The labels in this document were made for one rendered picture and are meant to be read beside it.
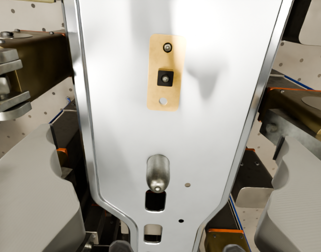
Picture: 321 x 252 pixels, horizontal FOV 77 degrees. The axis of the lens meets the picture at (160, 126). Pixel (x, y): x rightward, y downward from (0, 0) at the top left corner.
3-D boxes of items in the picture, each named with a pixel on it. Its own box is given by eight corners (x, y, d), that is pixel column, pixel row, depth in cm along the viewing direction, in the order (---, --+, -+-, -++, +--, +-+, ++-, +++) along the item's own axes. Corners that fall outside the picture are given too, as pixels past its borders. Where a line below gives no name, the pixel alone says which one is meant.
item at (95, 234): (123, 155, 65) (98, 245, 40) (113, 154, 65) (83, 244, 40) (122, 144, 63) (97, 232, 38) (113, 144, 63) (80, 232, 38)
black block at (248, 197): (235, 127, 61) (289, 211, 35) (202, 125, 60) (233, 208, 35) (239, 111, 58) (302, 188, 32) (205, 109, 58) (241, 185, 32)
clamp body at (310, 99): (263, 85, 54) (395, 176, 24) (220, 82, 54) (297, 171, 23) (272, 60, 51) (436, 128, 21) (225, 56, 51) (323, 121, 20)
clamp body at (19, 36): (110, 52, 50) (27, 114, 19) (70, 49, 50) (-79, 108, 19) (108, 23, 47) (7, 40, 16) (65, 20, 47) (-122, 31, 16)
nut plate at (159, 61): (177, 111, 25) (178, 115, 24) (146, 108, 25) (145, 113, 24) (187, 36, 21) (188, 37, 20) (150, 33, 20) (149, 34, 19)
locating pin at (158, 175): (168, 165, 31) (169, 200, 25) (147, 164, 31) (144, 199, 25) (170, 148, 29) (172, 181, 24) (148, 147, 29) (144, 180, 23)
